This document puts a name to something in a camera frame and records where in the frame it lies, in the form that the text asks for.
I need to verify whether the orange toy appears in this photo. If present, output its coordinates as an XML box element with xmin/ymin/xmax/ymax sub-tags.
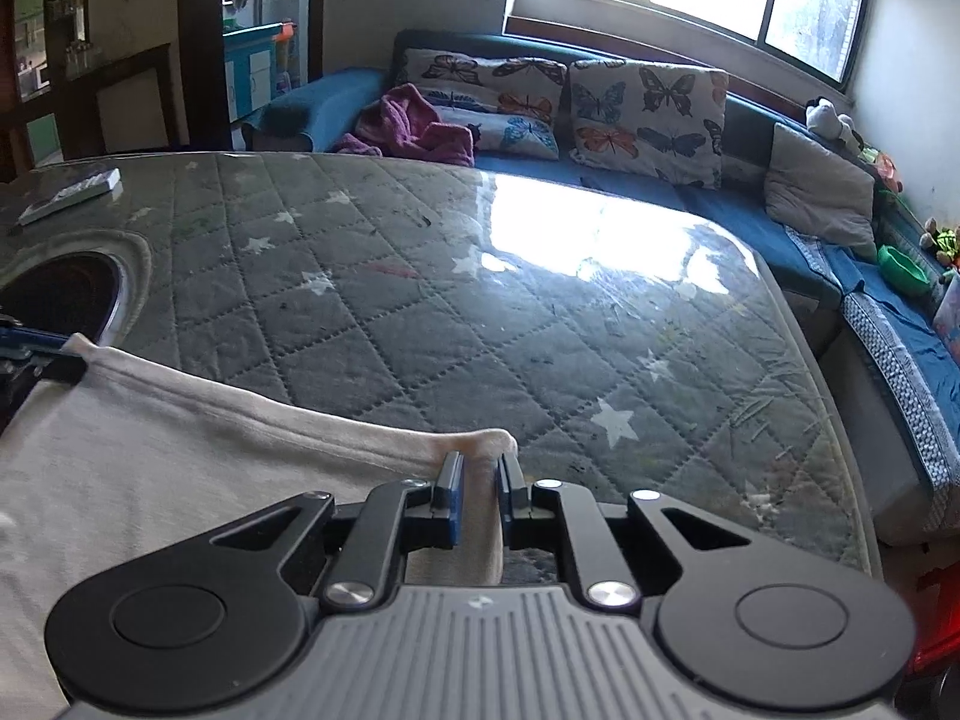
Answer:
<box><xmin>862</xmin><ymin>146</ymin><xmax>905</xmax><ymax>193</ymax></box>

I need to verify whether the red plastic stool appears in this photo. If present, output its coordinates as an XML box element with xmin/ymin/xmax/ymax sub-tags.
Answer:
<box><xmin>910</xmin><ymin>561</ymin><xmax>960</xmax><ymax>680</ymax></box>

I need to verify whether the blue sofa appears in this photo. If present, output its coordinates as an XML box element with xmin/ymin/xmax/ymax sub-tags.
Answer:
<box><xmin>244</xmin><ymin>30</ymin><xmax>960</xmax><ymax>548</ymax></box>

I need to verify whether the long butterfly print pillow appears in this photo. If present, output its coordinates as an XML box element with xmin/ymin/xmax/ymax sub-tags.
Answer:
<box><xmin>403</xmin><ymin>49</ymin><xmax>568</xmax><ymax>119</ymax></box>

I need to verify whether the green bowl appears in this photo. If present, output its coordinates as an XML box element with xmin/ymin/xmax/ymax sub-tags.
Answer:
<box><xmin>877</xmin><ymin>244</ymin><xmax>935</xmax><ymax>294</ymax></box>

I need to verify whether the dark wooden cabinet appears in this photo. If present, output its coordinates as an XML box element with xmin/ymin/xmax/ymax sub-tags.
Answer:
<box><xmin>0</xmin><ymin>0</ymin><xmax>182</xmax><ymax>170</ymax></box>

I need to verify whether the white remote control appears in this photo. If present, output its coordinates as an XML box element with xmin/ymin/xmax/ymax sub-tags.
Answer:
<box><xmin>16</xmin><ymin>169</ymin><xmax>122</xmax><ymax>226</ymax></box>

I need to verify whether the large butterfly print pillow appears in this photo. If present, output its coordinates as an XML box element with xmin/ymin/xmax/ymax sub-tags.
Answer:
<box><xmin>568</xmin><ymin>58</ymin><xmax>730</xmax><ymax>190</ymax></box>

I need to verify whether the blue cabinet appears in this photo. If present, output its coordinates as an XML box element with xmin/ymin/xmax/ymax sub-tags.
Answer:
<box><xmin>223</xmin><ymin>18</ymin><xmax>295</xmax><ymax>122</ymax></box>

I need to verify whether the small butterfly print pillow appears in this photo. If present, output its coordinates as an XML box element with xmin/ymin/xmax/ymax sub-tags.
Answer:
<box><xmin>435</xmin><ymin>105</ymin><xmax>560</xmax><ymax>161</ymax></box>

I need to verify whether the panda plush toy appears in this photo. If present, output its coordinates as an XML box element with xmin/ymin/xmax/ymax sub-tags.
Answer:
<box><xmin>805</xmin><ymin>97</ymin><xmax>863</xmax><ymax>148</ymax></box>

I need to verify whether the blue sofa cover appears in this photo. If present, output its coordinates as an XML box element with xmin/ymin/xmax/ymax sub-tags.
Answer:
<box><xmin>780</xmin><ymin>221</ymin><xmax>960</xmax><ymax>490</ymax></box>

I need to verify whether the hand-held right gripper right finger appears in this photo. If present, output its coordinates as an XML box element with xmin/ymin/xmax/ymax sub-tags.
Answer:
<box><xmin>495</xmin><ymin>452</ymin><xmax>752</xmax><ymax>610</ymax></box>

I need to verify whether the green toy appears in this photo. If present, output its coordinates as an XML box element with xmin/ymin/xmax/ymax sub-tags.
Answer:
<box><xmin>919</xmin><ymin>217</ymin><xmax>960</xmax><ymax>268</ymax></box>

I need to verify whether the cream cloth garment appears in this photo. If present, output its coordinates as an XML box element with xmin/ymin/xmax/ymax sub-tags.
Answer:
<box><xmin>0</xmin><ymin>334</ymin><xmax>520</xmax><ymax>720</ymax></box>

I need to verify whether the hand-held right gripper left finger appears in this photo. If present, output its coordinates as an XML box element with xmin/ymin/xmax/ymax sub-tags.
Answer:
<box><xmin>210</xmin><ymin>452</ymin><xmax>466</xmax><ymax>612</ymax></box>

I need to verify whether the grey cushion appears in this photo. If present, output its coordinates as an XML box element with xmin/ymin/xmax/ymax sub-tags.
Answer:
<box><xmin>763</xmin><ymin>123</ymin><xmax>880</xmax><ymax>263</ymax></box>

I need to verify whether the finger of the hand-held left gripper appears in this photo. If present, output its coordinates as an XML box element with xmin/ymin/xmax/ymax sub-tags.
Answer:
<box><xmin>0</xmin><ymin>313</ymin><xmax>88</xmax><ymax>391</ymax></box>

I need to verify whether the purple garment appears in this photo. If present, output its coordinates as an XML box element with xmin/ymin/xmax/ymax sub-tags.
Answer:
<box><xmin>332</xmin><ymin>84</ymin><xmax>478</xmax><ymax>168</ymax></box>

